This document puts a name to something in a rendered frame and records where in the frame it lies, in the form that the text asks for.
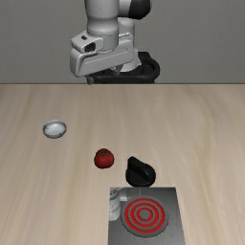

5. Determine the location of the red tomato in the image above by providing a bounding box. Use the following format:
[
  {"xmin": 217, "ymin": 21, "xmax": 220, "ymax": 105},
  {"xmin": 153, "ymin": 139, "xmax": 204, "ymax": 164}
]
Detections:
[{"xmin": 93, "ymin": 147, "xmax": 116, "ymax": 170}]

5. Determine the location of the white bowl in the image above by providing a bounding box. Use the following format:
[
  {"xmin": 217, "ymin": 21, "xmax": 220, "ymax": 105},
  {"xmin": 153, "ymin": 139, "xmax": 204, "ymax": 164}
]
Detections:
[{"xmin": 42, "ymin": 119, "xmax": 68, "ymax": 140}]

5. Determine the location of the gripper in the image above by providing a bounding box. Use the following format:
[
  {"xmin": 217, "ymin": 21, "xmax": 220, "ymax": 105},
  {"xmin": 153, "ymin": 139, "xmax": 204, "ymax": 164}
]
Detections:
[{"xmin": 69, "ymin": 30, "xmax": 135, "ymax": 85}]

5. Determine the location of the stove plate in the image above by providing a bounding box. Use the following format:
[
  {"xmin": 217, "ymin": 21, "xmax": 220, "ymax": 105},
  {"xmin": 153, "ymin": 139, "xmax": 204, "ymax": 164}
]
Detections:
[{"xmin": 107, "ymin": 155, "xmax": 187, "ymax": 245}]

